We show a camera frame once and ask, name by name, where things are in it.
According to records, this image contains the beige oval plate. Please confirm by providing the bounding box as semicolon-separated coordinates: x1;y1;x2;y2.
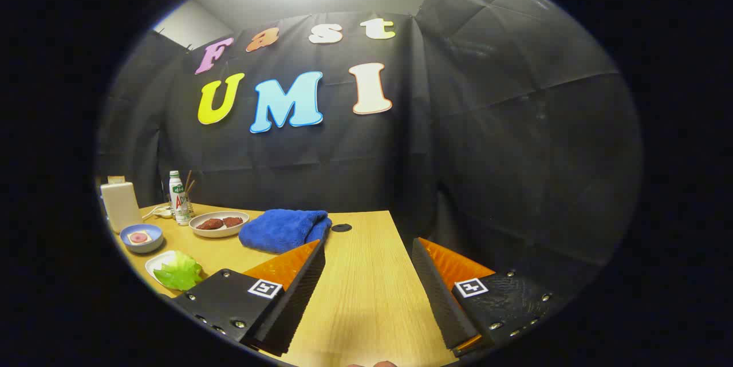
189;211;250;238

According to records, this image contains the white toaster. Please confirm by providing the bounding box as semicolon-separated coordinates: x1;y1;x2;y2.
100;177;143;234

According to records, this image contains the blue folded towel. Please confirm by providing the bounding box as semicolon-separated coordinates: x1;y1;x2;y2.
238;209;333;254

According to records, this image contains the blue plate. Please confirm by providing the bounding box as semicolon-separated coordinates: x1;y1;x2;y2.
120;224;164;254

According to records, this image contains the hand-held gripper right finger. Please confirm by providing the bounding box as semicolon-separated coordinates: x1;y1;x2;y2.
411;236;557;359

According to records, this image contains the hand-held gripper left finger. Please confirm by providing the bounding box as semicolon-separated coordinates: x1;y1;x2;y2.
171;239;326;357

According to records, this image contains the white green drink bottle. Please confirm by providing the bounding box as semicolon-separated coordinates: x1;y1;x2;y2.
168;170;192;226

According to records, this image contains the white square plate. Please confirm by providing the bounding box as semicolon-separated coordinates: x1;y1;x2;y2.
145;250;195;287

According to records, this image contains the green lettuce leaf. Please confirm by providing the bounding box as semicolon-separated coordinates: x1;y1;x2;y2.
153;251;203;291

